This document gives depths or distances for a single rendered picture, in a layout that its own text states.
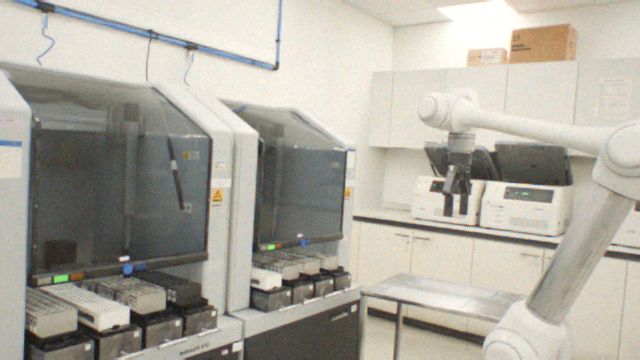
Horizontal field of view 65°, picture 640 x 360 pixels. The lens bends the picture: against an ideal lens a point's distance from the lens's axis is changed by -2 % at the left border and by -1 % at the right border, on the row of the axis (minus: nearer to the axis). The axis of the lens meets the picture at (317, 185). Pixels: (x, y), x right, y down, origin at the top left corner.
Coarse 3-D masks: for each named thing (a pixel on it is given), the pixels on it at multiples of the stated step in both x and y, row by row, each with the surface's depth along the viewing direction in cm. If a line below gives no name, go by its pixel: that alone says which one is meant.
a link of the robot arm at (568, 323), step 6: (570, 318) 147; (564, 324) 145; (570, 324) 147; (570, 330) 147; (570, 336) 147; (564, 342) 143; (570, 342) 147; (564, 348) 143; (570, 348) 147; (564, 354) 144; (570, 354) 148
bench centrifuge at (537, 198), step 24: (504, 144) 391; (528, 144) 380; (552, 144) 370; (504, 168) 415; (528, 168) 402; (552, 168) 390; (504, 192) 379; (528, 192) 369; (552, 192) 360; (504, 216) 375; (528, 216) 365; (552, 216) 356
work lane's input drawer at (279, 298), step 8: (256, 288) 203; (280, 288) 205; (288, 288) 208; (256, 296) 202; (264, 296) 199; (272, 296) 199; (280, 296) 203; (288, 296) 208; (264, 304) 200; (272, 304) 200; (280, 304) 204; (288, 304) 208
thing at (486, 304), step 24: (384, 288) 215; (408, 288) 217; (432, 288) 220; (456, 288) 222; (480, 288) 225; (360, 312) 210; (456, 312) 189; (480, 312) 187; (504, 312) 189; (360, 336) 210
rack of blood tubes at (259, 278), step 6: (252, 270) 213; (258, 270) 214; (264, 270) 214; (252, 276) 206; (258, 276) 204; (264, 276) 204; (270, 276) 204; (276, 276) 206; (252, 282) 216; (258, 282) 216; (264, 282) 202; (270, 282) 204; (276, 282) 207; (264, 288) 202; (270, 288) 204
